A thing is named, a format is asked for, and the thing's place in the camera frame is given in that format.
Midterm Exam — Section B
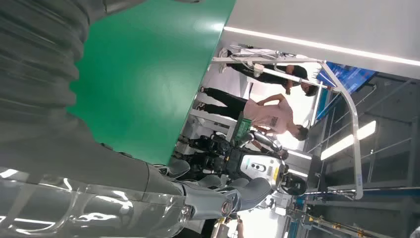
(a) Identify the white gantry frame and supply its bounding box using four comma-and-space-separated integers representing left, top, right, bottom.
210, 44, 364, 201

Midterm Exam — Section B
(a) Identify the blue display screen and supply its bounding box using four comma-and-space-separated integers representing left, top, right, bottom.
315, 61, 378, 120

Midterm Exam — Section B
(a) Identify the humanoid robot on gantry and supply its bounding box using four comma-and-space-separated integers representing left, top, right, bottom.
174, 129, 309, 198

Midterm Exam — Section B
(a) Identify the person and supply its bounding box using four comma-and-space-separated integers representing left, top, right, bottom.
219, 47, 319, 97
196, 86, 310, 142

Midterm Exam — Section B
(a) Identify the green box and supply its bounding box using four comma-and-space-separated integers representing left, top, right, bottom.
234, 112, 253, 143

